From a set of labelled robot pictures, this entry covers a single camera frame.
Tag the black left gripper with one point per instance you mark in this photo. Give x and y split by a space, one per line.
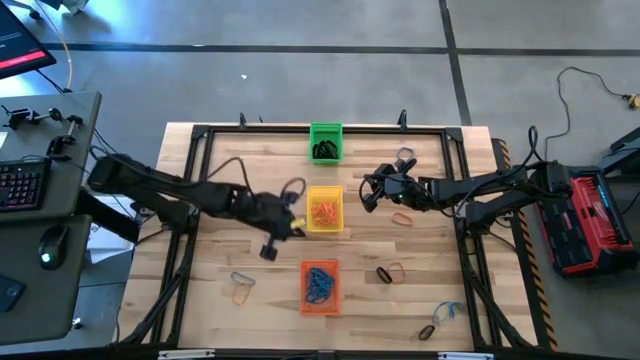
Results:
262 210

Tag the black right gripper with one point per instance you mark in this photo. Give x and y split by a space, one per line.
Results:
405 190

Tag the black rubber band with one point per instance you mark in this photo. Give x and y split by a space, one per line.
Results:
327 147
320 150
332 152
316 154
380 275
422 334

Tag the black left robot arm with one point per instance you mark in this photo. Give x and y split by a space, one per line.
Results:
165 190

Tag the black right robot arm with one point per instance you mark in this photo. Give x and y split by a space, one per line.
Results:
480 187

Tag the yellow plastic basket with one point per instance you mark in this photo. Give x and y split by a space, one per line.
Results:
311 227

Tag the green plastic basket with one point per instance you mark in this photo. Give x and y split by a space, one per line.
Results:
314 160

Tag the orange plastic basket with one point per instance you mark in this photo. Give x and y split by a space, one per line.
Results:
305 312

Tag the yellow black hazard strip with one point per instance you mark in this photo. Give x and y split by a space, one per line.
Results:
537 280

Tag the white paper sheet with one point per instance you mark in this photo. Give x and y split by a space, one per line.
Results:
107 240

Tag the red black power station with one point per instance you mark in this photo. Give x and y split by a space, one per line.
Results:
585 225

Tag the black floor equipment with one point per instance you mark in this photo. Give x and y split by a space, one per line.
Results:
627 150

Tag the black computer mouse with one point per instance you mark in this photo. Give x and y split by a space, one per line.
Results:
55 240

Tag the black desk clamp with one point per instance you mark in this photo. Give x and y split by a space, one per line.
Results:
55 146
55 114

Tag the grey side desk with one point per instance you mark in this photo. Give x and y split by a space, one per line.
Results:
20 145
50 300

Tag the backlit black keyboard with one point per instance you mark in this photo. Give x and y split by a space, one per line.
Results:
20 187

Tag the black flat device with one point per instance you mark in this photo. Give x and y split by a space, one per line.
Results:
10 295

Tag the pale floor equipment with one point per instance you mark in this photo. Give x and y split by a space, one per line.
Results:
75 5

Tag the black monitor red stripe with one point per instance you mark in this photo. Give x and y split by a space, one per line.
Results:
20 45

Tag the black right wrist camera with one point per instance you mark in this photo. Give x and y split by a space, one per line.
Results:
370 202

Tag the black frame clamp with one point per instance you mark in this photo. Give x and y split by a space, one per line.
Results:
403 119
243 121

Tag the black aluminium table frame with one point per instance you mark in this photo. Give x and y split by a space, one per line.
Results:
250 129

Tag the silver edge bracket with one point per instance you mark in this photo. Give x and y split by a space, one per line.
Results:
185 354
465 356

